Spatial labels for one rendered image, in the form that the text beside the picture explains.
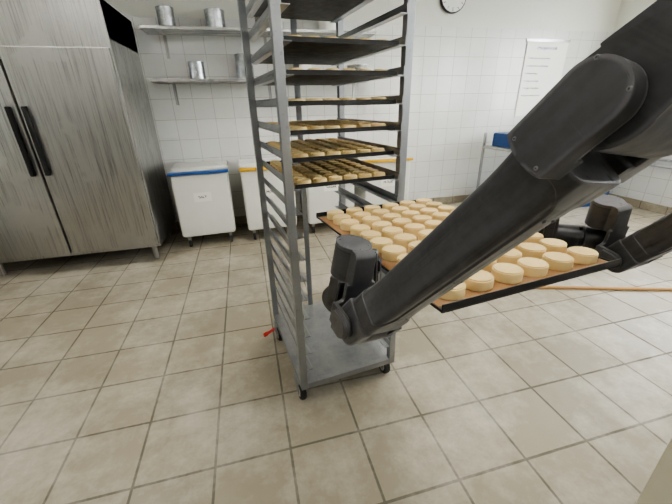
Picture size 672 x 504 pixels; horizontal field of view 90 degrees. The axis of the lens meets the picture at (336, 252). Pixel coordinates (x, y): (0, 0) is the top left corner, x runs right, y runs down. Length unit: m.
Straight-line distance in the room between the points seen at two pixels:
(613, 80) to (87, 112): 3.29
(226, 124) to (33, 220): 1.93
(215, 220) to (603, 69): 3.48
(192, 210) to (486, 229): 3.38
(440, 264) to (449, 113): 4.50
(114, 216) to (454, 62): 4.02
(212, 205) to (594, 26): 5.22
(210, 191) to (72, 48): 1.39
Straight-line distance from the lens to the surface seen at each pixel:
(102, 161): 3.38
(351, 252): 0.49
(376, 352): 1.80
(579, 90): 0.25
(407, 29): 1.35
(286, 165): 1.18
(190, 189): 3.53
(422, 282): 0.37
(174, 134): 4.15
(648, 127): 0.25
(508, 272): 0.64
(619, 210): 0.89
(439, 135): 4.77
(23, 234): 3.78
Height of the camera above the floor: 1.31
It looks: 24 degrees down
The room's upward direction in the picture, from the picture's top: 1 degrees counter-clockwise
